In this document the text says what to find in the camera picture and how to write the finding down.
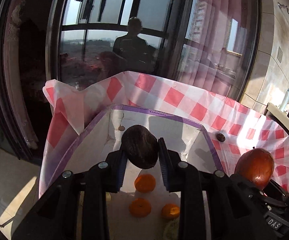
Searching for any orange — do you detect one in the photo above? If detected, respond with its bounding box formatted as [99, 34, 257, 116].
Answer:
[134, 174, 156, 193]
[162, 203, 181, 220]
[129, 198, 152, 217]

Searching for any white table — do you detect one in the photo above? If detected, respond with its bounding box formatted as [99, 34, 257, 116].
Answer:
[267, 103, 289, 135]

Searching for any large dark red fruit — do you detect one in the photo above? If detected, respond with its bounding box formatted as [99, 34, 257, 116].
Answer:
[235, 148, 275, 190]

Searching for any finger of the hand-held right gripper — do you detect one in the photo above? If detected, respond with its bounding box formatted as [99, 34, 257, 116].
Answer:
[266, 181, 289, 200]
[231, 173, 266, 213]

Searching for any dark patterned curtain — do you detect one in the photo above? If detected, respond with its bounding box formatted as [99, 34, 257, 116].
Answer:
[0, 0, 60, 153]

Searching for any red white checkered tablecloth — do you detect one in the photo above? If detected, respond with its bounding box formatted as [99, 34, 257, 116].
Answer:
[39, 71, 289, 198]

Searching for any pink curtain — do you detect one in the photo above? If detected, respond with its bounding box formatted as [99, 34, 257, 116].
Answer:
[180, 0, 262, 103]

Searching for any metal towel rack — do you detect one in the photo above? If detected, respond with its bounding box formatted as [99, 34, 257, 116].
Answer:
[278, 2, 289, 18]

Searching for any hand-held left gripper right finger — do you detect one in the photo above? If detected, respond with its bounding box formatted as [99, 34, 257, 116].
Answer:
[158, 137, 275, 240]

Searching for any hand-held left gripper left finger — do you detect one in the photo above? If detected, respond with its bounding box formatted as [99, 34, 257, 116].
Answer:
[12, 150, 127, 240]

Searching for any white bottle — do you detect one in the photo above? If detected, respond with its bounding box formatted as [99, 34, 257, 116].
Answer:
[279, 88, 289, 112]

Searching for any purple cardboard box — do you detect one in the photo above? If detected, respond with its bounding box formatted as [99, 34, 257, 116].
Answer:
[39, 104, 226, 240]

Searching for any black framed window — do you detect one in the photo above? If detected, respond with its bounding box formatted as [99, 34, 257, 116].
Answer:
[47, 0, 260, 103]

